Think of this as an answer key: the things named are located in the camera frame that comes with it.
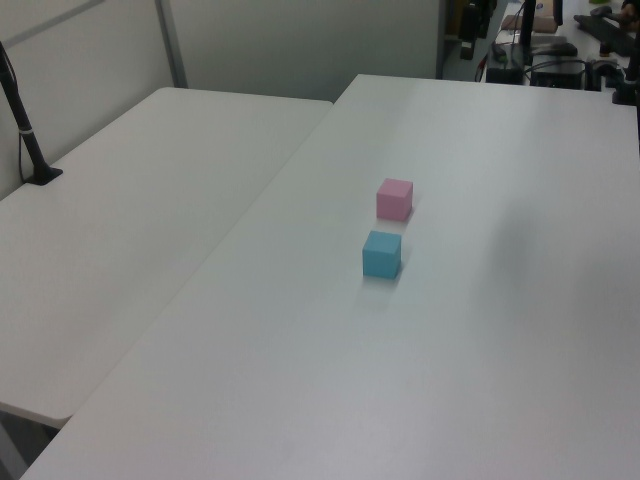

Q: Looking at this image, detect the blue cube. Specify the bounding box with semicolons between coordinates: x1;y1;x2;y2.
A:
361;230;404;279

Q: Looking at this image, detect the pink cube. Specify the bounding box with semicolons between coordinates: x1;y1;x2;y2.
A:
375;177;415;222

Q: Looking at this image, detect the white side table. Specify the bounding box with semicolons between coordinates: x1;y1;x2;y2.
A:
0;86;335;431

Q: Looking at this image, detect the small black box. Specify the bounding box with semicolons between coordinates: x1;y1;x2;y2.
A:
485;67;522;84

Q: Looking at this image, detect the black hanging device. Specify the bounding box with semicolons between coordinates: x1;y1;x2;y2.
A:
457;0;494;61

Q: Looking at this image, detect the black electronics box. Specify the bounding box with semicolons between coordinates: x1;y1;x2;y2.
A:
530;59;587;91

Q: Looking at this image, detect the brown cardboard piece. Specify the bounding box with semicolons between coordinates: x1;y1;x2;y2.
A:
501;13;560;35

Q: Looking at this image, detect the black monitor stand pole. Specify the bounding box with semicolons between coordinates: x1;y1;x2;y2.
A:
519;0;540;66

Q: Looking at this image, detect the black keyboard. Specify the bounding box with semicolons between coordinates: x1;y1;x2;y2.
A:
572;13;640;57

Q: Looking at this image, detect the grey metal partition post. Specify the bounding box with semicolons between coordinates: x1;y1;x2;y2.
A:
154;0;189;90

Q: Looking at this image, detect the black camera pole with base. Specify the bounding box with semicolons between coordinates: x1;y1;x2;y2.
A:
0;39;64;187

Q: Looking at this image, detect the grey metal bracket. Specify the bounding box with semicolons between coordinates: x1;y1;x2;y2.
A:
585;57;621;91

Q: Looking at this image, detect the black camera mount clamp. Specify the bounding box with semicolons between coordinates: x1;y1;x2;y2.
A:
610;49;640;106

